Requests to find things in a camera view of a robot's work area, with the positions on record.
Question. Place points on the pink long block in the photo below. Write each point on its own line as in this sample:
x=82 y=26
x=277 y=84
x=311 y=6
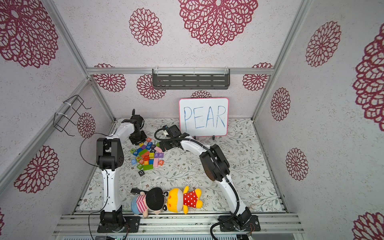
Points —
x=156 y=163

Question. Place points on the whiteboard with PEAR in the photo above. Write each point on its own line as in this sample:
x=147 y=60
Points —
x=204 y=117

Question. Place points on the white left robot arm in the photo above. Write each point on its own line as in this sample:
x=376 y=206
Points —
x=110 y=158

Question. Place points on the striped plush doll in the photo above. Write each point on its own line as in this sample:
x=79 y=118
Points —
x=145 y=201

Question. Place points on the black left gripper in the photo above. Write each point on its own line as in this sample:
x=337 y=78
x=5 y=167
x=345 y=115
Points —
x=136 y=142

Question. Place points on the green long block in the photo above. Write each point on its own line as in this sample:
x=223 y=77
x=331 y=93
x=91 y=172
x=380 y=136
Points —
x=148 y=167

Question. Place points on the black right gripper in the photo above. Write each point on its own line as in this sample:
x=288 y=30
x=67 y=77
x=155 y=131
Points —
x=163 y=144

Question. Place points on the yellow plush doll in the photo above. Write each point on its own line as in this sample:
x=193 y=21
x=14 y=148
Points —
x=179 y=200

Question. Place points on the grey wall shelf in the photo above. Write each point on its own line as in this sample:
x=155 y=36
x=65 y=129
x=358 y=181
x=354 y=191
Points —
x=191 y=80

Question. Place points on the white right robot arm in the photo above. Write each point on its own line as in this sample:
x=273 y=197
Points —
x=215 y=165

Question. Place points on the dark block letter O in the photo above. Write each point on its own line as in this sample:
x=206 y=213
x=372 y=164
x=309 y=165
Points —
x=141 y=172

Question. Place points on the black wire wall rack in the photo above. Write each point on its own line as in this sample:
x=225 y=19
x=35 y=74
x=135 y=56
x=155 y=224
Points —
x=72 y=105

